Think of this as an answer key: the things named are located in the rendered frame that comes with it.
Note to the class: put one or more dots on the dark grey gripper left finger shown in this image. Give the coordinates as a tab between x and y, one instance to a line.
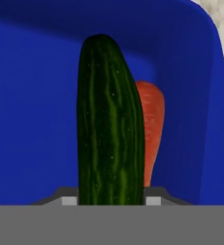
67	195

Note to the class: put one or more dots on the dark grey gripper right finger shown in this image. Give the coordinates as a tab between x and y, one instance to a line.
155	195

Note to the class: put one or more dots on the dark green cucumber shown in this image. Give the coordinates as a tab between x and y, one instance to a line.
110	127

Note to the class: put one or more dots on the blue tray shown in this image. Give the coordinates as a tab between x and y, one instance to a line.
34	111

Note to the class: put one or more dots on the orange carrot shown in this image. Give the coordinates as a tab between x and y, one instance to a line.
152	121

